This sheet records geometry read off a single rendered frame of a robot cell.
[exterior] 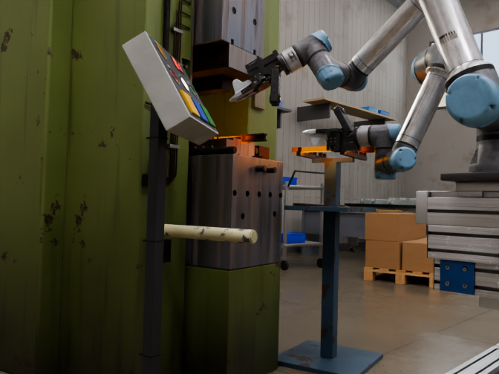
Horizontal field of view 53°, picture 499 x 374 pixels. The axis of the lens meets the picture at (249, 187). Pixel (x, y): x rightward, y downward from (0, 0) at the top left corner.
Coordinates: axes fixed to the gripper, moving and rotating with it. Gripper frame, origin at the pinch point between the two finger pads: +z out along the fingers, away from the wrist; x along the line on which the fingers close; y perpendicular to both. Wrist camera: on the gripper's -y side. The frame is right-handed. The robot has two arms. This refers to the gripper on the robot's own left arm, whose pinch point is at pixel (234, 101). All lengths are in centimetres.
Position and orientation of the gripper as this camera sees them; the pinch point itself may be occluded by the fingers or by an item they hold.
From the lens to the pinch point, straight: 163.7
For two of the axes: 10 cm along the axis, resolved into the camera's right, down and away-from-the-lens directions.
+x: -1.7, -0.4, -9.9
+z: -8.7, 4.8, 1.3
